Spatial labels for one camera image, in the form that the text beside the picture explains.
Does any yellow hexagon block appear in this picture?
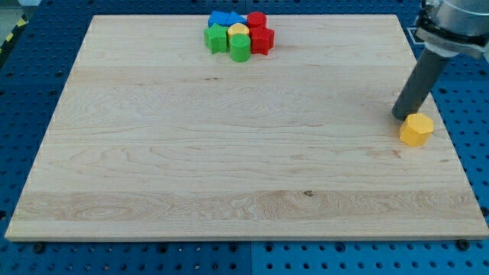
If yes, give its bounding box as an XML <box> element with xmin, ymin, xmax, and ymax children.
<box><xmin>400</xmin><ymin>113</ymin><xmax>434</xmax><ymax>147</ymax></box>

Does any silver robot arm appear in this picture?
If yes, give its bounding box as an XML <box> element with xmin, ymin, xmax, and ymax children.
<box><xmin>415</xmin><ymin>0</ymin><xmax>488</xmax><ymax>60</ymax></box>

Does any light wooden board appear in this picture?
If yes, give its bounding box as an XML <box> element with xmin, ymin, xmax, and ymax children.
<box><xmin>5</xmin><ymin>15</ymin><xmax>488</xmax><ymax>242</ymax></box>

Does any green cylinder block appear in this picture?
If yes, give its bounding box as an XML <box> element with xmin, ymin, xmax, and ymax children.
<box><xmin>229</xmin><ymin>34</ymin><xmax>251</xmax><ymax>63</ymax></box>

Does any red star block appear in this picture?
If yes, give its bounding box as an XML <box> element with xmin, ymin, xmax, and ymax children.
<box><xmin>249</xmin><ymin>26</ymin><xmax>275</xmax><ymax>55</ymax></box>

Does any green star block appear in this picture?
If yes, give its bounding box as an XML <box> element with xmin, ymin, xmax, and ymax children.
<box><xmin>204</xmin><ymin>24</ymin><xmax>228</xmax><ymax>54</ymax></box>

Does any yellow heart block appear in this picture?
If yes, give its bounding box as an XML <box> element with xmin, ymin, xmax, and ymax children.
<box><xmin>227</xmin><ymin>23</ymin><xmax>249</xmax><ymax>39</ymax></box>

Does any red cylinder block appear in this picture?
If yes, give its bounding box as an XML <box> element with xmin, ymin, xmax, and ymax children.
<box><xmin>247</xmin><ymin>11</ymin><xmax>267</xmax><ymax>28</ymax></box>

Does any blue triangle block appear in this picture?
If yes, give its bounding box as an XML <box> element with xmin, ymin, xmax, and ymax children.
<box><xmin>226</xmin><ymin>11</ymin><xmax>248</xmax><ymax>27</ymax></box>

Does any blue cube block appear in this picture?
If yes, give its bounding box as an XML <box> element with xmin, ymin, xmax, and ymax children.
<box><xmin>208</xmin><ymin>11</ymin><xmax>229</xmax><ymax>28</ymax></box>

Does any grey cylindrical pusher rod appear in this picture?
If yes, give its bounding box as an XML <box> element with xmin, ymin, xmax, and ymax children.
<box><xmin>391</xmin><ymin>48</ymin><xmax>450</xmax><ymax>121</ymax></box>

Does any black bolt left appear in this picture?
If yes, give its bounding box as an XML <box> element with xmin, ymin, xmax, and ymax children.
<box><xmin>32</xmin><ymin>242</ymin><xmax>45</xmax><ymax>254</ymax></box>

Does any black bolt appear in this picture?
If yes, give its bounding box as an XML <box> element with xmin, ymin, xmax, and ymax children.
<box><xmin>456</xmin><ymin>239</ymin><xmax>471</xmax><ymax>251</ymax></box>
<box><xmin>32</xmin><ymin>242</ymin><xmax>45</xmax><ymax>254</ymax></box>

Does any black bolt right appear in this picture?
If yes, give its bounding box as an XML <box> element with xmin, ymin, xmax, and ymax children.
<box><xmin>456</xmin><ymin>239</ymin><xmax>471</xmax><ymax>251</ymax></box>

